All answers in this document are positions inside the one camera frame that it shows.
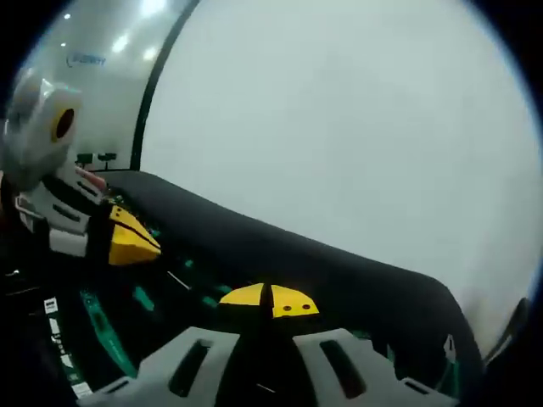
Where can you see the short green screwdriver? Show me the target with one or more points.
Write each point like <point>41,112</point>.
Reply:
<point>144,297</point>

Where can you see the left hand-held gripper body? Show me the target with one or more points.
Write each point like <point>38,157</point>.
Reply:
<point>29,140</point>

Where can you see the black box with white label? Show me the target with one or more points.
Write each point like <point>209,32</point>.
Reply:
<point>52,306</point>

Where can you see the person's left hand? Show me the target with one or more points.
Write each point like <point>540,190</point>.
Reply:
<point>91,177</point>

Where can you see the black toolbox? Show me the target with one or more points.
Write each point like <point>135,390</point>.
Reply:
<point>297,254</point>

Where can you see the large green screwdriver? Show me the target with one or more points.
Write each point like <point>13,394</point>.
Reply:
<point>106,335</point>

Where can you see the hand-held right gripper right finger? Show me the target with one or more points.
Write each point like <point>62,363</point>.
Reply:
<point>377,373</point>

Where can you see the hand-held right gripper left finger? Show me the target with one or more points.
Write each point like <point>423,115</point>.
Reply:
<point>157,373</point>

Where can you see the black glass wall frame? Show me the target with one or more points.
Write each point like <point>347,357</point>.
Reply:
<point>142,127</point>

